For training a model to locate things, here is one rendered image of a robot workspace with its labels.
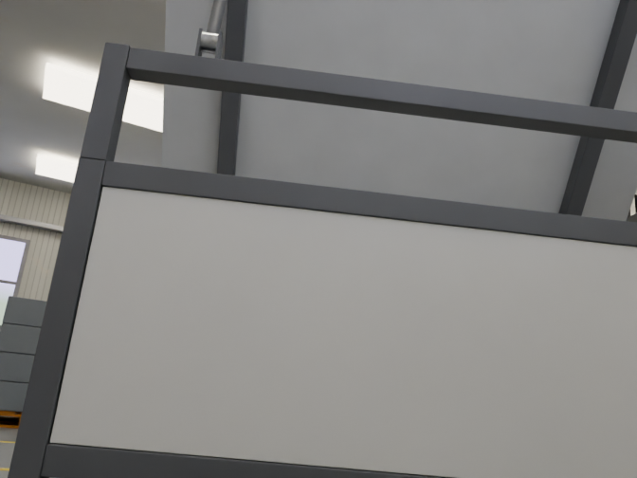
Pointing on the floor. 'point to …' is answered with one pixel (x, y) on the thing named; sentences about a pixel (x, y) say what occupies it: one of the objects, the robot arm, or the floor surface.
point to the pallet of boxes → (18, 354)
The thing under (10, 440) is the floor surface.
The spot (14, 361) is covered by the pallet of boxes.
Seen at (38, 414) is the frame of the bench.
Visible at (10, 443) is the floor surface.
